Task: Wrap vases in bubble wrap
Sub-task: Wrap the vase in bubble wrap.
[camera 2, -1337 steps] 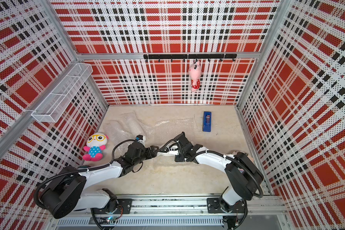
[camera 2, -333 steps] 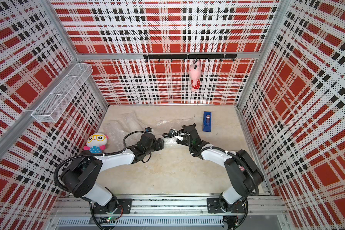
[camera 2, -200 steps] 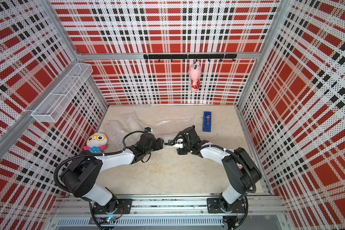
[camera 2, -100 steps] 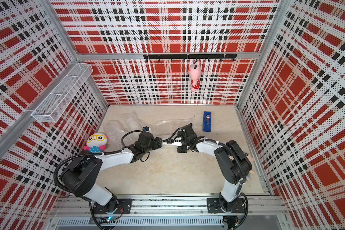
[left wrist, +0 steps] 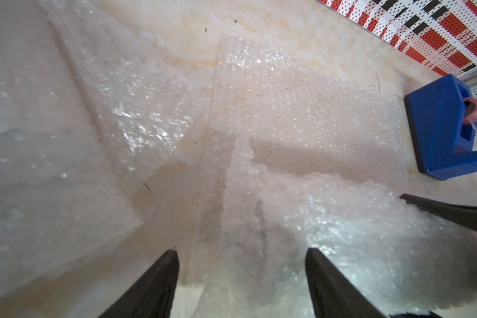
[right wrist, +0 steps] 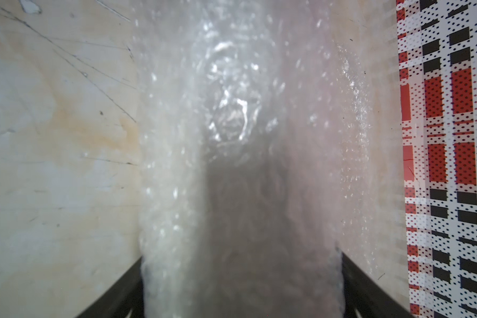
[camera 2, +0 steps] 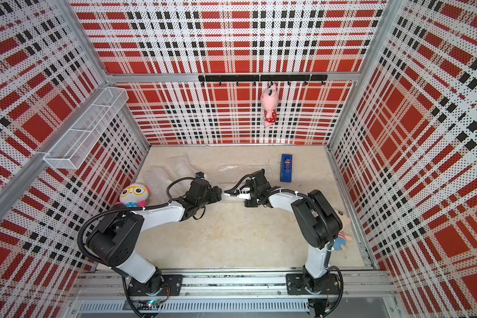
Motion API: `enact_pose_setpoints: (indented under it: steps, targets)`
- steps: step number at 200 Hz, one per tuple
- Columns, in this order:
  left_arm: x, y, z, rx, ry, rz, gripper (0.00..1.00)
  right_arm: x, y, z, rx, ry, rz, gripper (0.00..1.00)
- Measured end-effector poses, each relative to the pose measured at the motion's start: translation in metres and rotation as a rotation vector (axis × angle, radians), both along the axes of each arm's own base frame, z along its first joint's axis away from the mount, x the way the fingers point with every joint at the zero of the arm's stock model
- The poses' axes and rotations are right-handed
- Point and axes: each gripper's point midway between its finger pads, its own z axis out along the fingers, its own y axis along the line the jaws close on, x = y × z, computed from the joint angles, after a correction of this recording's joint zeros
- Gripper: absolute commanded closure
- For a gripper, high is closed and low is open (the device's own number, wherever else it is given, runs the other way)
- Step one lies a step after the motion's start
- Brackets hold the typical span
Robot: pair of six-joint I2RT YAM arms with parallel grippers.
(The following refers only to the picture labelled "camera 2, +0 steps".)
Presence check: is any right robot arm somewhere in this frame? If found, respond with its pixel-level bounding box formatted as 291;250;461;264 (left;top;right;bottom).
226;169;343;280

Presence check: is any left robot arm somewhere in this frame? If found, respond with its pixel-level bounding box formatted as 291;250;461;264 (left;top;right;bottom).
77;173;223;284

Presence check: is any blue box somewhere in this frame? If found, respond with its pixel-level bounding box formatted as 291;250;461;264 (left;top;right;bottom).
280;154;293;183

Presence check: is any owl plush toy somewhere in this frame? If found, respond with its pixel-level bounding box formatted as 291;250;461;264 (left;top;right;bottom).
117;183;151;207

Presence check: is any pink hanging plush toy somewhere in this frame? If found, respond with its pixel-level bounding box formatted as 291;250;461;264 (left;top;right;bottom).
260;84;279;127

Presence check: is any doll head plush toy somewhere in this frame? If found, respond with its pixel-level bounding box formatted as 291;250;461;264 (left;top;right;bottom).
334;231;353;250

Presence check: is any metal base rail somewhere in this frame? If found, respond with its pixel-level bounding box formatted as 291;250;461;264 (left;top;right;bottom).
64;268;399;317

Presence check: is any black hook rail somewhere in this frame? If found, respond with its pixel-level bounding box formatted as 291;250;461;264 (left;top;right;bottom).
197;74;329;84

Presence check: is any clear wall shelf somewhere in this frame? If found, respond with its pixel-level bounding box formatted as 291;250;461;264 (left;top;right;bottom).
43;86;128;170

